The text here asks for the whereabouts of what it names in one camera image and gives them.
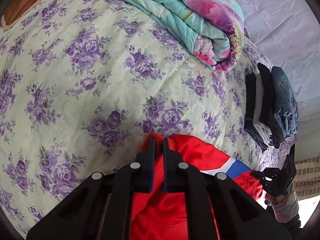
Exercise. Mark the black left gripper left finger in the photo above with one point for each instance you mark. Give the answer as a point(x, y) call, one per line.
point(100, 207)

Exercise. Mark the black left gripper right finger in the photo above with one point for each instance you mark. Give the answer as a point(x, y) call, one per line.
point(216, 206)

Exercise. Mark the red pants with blue stripe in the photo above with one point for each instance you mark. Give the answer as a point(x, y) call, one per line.
point(160, 215)

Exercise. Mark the grey knit sleeve forearm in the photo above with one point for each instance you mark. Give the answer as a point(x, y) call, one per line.
point(286, 209)

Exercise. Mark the right hand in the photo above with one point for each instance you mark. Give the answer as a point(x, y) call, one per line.
point(269, 200)

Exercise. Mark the beige checkered fabric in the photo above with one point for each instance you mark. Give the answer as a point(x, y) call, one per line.
point(306, 181)

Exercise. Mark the folded blue jeans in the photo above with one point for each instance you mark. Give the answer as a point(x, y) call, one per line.
point(285, 106)

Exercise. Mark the folded black pants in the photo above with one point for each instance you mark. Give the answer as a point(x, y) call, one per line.
point(266, 115)

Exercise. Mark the folded navy striped pants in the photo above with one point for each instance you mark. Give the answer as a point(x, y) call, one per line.
point(250, 81)

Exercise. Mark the purple floral bed sheet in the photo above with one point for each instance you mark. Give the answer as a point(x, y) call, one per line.
point(83, 82)

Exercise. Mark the white lace cover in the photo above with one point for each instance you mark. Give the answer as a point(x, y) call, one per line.
point(285, 33)

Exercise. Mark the folded teal pink floral quilt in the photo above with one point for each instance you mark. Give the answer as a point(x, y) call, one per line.
point(212, 30)

